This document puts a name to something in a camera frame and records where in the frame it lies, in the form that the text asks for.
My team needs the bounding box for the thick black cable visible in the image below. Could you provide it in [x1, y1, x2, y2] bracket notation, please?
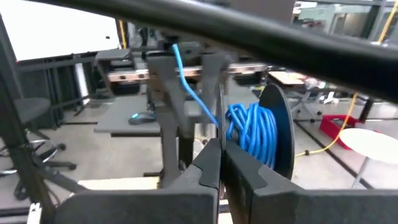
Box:
[29, 0, 398, 104]

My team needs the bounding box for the thin blue wire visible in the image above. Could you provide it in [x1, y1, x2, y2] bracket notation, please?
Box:
[172, 43, 278, 169]

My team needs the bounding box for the black computer mouse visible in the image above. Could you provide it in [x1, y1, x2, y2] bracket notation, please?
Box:
[128, 111, 156, 126]

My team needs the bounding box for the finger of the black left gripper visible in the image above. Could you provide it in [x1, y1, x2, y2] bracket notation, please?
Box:
[147, 55, 196, 188]
[201, 52, 233, 138]

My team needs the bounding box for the white floor lamp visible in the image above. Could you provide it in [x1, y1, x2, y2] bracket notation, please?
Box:
[338, 127, 398, 190]

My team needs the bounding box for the red crate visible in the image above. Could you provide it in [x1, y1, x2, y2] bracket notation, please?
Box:
[319, 113, 363, 151]

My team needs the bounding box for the black stool chair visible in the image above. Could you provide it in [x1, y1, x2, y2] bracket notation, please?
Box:
[0, 97, 78, 200]

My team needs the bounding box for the plastic wire spool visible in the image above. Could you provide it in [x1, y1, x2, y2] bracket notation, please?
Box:
[216, 83, 296, 180]

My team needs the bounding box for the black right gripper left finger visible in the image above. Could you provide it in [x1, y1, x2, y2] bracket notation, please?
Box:
[54, 138, 223, 224]

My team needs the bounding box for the yellow cable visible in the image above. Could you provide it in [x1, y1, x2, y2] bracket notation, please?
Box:
[294, 0, 398, 158]

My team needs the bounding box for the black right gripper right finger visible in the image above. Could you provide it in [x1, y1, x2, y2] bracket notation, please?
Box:
[222, 140, 398, 224]

